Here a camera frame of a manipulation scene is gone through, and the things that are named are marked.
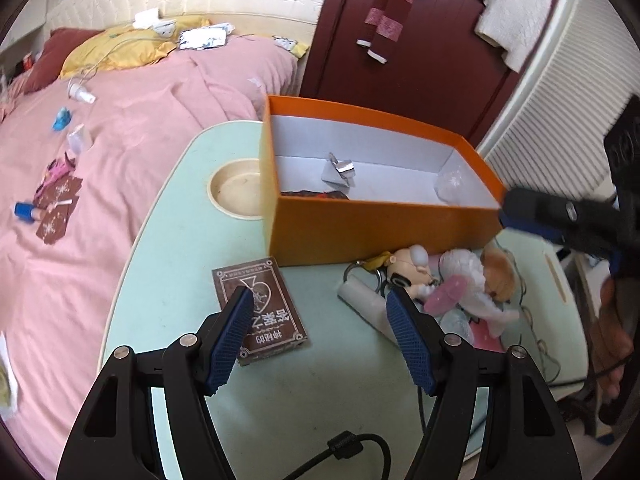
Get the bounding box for blue nail polish bottle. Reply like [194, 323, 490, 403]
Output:
[14, 201, 48, 223]

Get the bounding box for yellow pillow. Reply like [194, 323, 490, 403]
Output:
[59, 16, 212, 80]

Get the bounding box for smartphone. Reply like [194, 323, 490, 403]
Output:
[179, 27, 228, 52]

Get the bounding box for white charging cable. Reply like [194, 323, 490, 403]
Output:
[70, 35, 161, 86]

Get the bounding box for white tube bottle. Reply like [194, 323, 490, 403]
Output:
[337, 277, 401, 346]

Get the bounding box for light green desktop table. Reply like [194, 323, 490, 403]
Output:
[97, 120, 591, 480]

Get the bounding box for pink flat card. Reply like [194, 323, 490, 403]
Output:
[470, 320, 506, 353]

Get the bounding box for dark flat item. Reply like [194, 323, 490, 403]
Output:
[281, 189, 351, 201]

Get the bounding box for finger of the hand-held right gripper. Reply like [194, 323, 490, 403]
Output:
[499, 187, 623, 261]

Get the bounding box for yellow-green round packet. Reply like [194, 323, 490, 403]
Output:
[0, 332, 21, 418]

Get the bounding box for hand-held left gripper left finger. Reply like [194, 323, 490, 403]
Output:
[56, 286, 256, 480]

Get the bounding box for pink bedsheet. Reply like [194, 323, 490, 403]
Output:
[0, 30, 301, 480]

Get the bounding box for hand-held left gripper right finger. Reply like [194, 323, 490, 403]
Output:
[386, 289, 583, 480]

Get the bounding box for silver metal clip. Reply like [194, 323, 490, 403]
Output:
[320, 152, 358, 188]

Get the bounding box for dark red wooden door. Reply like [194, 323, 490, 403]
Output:
[297, 0, 566, 146]

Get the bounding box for person's right forearm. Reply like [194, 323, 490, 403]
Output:
[592, 275, 640, 376]

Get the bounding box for white knitted towel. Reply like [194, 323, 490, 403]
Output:
[459, 0, 556, 73]

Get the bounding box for white plush doll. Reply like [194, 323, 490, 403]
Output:
[440, 245, 521, 338]

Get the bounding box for clear plastic wrapper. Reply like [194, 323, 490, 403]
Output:
[435, 167, 473, 206]

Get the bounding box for red striped scarf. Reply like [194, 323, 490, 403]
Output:
[356, 0, 421, 65]

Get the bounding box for white-haired doll keychain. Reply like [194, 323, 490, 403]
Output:
[342, 245, 436, 292]

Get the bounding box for brown snowflake card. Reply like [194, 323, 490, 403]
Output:
[35, 175, 83, 211]
[36, 199, 76, 246]

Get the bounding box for brown printed carton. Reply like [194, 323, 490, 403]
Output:
[211, 256, 310, 367]

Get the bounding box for pink hair accessory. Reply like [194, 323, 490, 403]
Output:
[34, 157, 76, 196]

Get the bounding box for orange cardboard box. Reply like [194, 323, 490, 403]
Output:
[260, 94, 508, 267]

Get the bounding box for dark red pillow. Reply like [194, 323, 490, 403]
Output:
[17, 27, 103, 93]

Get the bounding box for white louvred panel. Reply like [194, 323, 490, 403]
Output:
[475, 0, 640, 201]

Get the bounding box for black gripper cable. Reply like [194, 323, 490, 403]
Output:
[280, 432, 392, 480]

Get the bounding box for white spray bottle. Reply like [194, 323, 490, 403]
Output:
[67, 79, 97, 104]

